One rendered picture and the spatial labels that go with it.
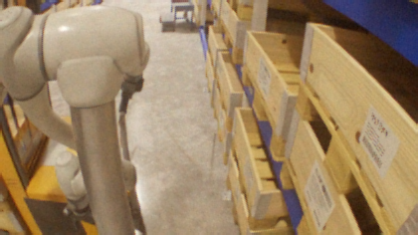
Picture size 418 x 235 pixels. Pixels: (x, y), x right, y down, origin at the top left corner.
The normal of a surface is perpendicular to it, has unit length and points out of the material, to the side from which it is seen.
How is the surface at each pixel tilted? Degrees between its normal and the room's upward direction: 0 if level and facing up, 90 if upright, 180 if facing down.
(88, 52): 84
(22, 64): 104
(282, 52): 90
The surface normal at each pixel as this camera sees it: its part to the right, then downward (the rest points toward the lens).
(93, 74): 0.39, 0.48
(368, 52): 0.12, 0.55
